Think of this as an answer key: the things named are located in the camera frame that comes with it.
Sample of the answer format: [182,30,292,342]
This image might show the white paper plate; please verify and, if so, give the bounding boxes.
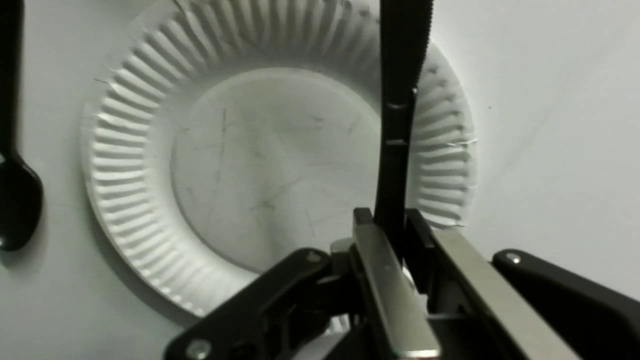
[80,0,477,318]

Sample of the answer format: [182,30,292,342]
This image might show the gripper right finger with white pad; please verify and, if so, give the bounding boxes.
[401,206,640,360]

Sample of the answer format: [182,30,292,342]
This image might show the gripper left finger with green pad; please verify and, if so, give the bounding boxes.
[162,206,441,360]

